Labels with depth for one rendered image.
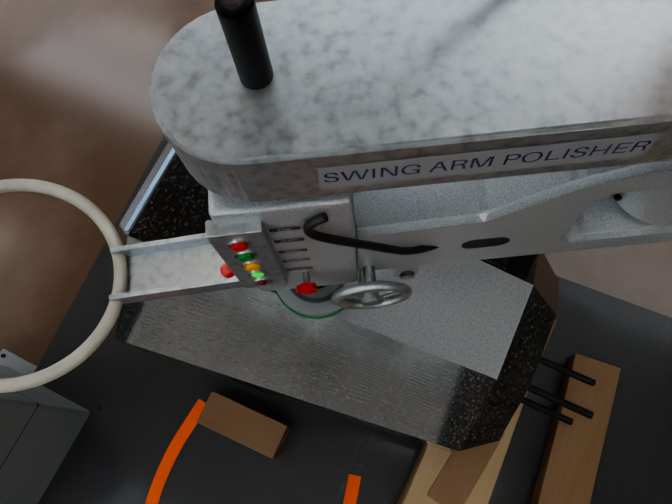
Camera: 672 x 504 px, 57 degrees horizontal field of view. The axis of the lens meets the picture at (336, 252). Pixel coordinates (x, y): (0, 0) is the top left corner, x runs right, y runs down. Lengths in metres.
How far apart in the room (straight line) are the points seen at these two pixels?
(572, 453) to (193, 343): 1.33
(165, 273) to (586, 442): 1.54
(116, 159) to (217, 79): 2.10
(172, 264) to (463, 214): 0.72
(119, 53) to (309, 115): 2.44
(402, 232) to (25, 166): 2.24
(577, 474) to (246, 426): 1.13
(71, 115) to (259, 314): 1.69
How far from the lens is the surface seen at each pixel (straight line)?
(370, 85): 0.75
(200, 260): 1.44
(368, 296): 1.13
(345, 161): 0.72
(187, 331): 1.76
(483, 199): 1.01
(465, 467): 2.14
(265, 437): 2.26
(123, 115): 2.95
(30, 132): 3.09
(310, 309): 1.51
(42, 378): 1.47
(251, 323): 1.64
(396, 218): 1.00
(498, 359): 1.54
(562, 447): 2.34
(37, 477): 2.51
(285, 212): 0.85
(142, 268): 1.49
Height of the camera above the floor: 2.36
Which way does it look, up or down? 72 degrees down
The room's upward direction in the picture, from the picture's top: 10 degrees counter-clockwise
